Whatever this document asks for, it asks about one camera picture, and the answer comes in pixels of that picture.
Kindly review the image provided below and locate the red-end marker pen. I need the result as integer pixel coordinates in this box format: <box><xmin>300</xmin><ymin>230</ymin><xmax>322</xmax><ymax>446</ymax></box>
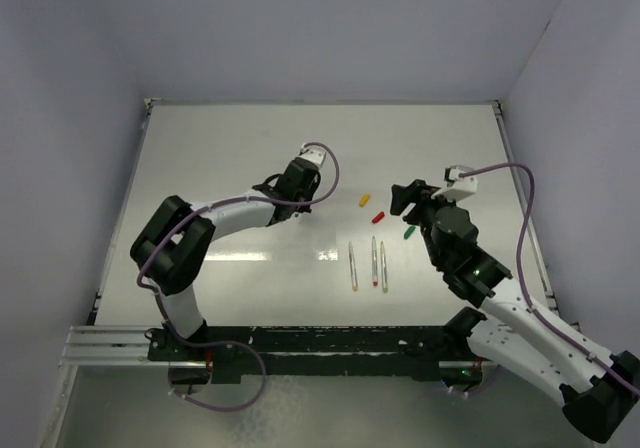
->
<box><xmin>371</xmin><ymin>236</ymin><xmax>379</xmax><ymax>287</ymax></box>

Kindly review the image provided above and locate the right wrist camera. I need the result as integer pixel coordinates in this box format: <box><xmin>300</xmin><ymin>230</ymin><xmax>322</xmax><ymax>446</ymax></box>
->
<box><xmin>431</xmin><ymin>165</ymin><xmax>478</xmax><ymax>202</ymax></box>

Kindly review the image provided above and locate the red pen cap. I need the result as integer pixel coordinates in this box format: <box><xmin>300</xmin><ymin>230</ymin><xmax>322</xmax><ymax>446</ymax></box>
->
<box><xmin>372</xmin><ymin>211</ymin><xmax>385</xmax><ymax>224</ymax></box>

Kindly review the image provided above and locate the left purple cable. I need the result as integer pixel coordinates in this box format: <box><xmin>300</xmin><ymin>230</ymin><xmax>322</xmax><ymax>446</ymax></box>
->
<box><xmin>135</xmin><ymin>141</ymin><xmax>344</xmax><ymax>349</ymax></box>

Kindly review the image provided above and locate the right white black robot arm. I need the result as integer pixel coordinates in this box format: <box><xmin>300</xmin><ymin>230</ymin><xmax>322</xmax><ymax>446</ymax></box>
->
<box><xmin>389</xmin><ymin>179</ymin><xmax>639</xmax><ymax>444</ymax></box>

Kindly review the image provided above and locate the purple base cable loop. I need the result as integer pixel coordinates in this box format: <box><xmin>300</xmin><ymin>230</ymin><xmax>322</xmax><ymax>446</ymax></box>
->
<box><xmin>167</xmin><ymin>343</ymin><xmax>267</xmax><ymax>411</ymax></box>

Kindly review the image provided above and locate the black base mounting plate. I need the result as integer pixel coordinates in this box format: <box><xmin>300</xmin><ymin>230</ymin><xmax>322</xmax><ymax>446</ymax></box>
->
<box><xmin>145</xmin><ymin>326</ymin><xmax>483</xmax><ymax>388</ymax></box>

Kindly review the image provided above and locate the yellow-end marker pen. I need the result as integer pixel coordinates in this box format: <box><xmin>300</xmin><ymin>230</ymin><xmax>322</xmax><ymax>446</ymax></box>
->
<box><xmin>348</xmin><ymin>241</ymin><xmax>359</xmax><ymax>292</ymax></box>

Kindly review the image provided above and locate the aluminium extrusion rail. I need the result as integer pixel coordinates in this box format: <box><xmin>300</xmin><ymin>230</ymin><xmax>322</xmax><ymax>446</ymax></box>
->
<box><xmin>58</xmin><ymin>325</ymin><xmax>156</xmax><ymax>367</ymax></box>

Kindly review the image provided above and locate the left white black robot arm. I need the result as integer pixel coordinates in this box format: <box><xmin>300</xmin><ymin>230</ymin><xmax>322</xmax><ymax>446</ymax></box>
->
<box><xmin>130</xmin><ymin>148</ymin><xmax>326</xmax><ymax>360</ymax></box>

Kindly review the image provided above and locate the green-end marker pen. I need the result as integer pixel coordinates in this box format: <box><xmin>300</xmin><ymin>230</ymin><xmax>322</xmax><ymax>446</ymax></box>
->
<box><xmin>380</xmin><ymin>242</ymin><xmax>389</xmax><ymax>293</ymax></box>

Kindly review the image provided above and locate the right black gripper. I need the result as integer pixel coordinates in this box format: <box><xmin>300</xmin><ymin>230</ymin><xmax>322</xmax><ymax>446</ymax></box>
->
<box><xmin>390</xmin><ymin>179</ymin><xmax>461</xmax><ymax>268</ymax></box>

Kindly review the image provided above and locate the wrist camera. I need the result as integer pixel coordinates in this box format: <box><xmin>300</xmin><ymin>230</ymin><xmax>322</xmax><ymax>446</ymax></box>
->
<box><xmin>431</xmin><ymin>165</ymin><xmax>478</xmax><ymax>202</ymax></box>
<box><xmin>298</xmin><ymin>145</ymin><xmax>327</xmax><ymax>170</ymax></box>

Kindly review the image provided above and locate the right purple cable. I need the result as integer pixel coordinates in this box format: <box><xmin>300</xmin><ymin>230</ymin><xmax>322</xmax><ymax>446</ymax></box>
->
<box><xmin>459</xmin><ymin>161</ymin><xmax>640</xmax><ymax>399</ymax></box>

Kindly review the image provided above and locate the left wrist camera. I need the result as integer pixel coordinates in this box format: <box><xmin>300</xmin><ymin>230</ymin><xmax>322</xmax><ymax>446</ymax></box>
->
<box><xmin>298</xmin><ymin>145</ymin><xmax>327</xmax><ymax>170</ymax></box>

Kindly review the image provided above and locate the green pen cap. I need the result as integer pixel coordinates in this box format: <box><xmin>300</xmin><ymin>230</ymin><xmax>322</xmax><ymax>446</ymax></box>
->
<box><xmin>403</xmin><ymin>225</ymin><xmax>415</xmax><ymax>240</ymax></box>

